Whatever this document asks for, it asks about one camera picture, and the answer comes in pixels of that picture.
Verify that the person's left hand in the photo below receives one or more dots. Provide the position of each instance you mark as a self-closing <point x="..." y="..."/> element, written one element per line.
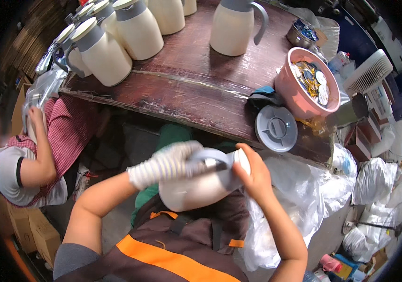
<point x="162" y="165"/>

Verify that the person's right hand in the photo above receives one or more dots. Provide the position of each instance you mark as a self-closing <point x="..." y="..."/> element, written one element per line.
<point x="257" y="179"/>

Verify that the person's left fingers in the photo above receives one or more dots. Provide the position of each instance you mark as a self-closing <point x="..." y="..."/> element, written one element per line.
<point x="190" y="155"/>

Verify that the grey round jug lid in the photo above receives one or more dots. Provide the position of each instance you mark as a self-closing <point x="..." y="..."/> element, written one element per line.
<point x="275" y="128"/>

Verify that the black and blue cloth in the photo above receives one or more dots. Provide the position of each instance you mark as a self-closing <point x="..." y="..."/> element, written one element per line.
<point x="262" y="97"/>

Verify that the person's body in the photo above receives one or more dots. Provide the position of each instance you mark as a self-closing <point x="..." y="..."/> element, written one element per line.
<point x="172" y="246"/>

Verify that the heap of white plastic bags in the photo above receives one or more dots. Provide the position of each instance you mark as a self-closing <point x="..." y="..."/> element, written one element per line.
<point x="292" y="208"/>

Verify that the pink plastic bucket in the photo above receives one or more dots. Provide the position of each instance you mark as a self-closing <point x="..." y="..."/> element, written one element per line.
<point x="292" y="95"/>

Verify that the row of cream jugs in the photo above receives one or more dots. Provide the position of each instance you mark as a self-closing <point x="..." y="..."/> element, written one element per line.
<point x="105" y="56"/>

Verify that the heap of round paper tags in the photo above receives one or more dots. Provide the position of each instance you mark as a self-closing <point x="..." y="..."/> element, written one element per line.
<point x="312" y="83"/>

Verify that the clear plastic bag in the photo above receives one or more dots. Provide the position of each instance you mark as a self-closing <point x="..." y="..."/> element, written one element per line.
<point x="44" y="88"/>

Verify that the metal bowl of blue packets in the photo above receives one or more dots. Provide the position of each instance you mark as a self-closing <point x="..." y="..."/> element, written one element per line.
<point x="301" y="35"/>

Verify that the brown open boxes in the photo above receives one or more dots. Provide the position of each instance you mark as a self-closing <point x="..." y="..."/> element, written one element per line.
<point x="359" y="141"/>

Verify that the clear plastic bottle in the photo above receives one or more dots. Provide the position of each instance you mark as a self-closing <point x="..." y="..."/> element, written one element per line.
<point x="311" y="276"/>

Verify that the cardboard boxes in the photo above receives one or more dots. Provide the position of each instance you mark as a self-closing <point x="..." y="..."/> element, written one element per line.
<point x="35" y="229"/>

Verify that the white spray can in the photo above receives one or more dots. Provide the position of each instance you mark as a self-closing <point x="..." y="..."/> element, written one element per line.
<point x="338" y="61"/>

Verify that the white electric fan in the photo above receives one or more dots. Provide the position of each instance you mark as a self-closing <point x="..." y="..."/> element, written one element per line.
<point x="368" y="72"/>

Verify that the standing floor fan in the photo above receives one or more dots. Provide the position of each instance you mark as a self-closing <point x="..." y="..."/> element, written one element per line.
<point x="377" y="224"/>

